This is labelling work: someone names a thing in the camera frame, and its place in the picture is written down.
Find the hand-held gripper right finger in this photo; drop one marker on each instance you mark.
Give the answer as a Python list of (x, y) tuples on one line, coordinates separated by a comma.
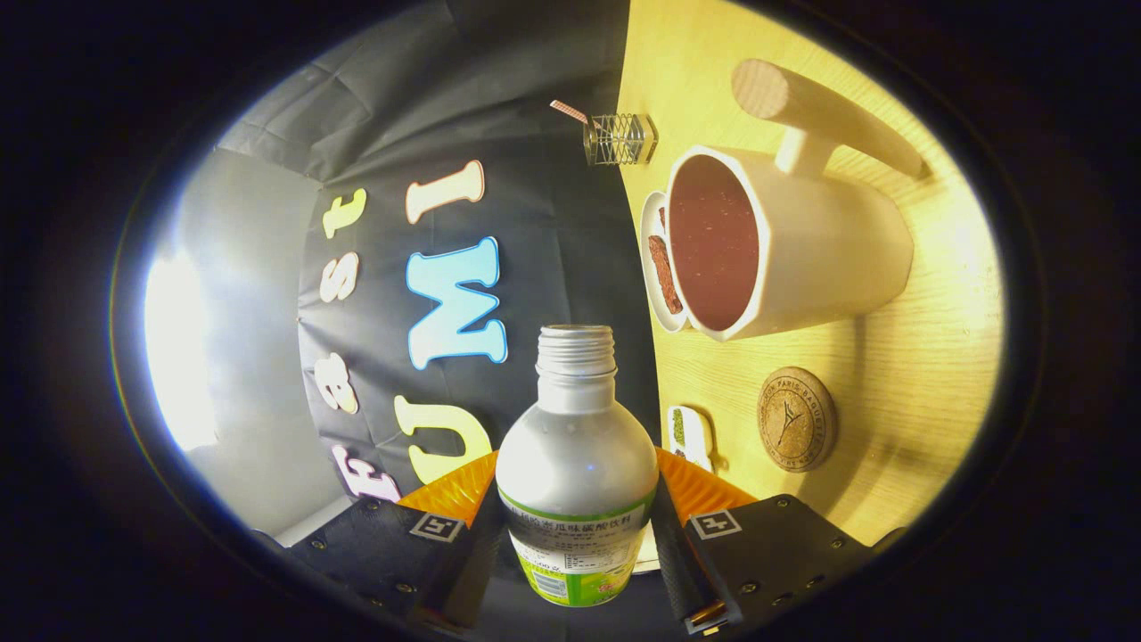
[(677, 562)]

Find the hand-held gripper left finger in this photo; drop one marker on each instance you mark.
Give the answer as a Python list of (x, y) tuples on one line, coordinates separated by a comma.
[(481, 553)]

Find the silver bottle green label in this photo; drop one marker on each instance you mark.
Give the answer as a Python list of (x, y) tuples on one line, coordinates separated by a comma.
[(575, 464)]

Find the round cork coaster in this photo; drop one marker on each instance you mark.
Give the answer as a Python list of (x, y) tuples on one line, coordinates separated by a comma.
[(796, 419)]

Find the white divided dish of beans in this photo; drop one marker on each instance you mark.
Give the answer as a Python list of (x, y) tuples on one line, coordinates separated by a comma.
[(693, 437)]

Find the white plate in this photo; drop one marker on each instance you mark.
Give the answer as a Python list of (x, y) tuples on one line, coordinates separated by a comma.
[(651, 267)]

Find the wooden table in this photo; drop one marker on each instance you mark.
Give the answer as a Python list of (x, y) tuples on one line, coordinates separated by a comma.
[(909, 374)]

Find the striped straw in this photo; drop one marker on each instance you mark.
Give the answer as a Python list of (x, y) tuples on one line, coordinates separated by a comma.
[(568, 111)]

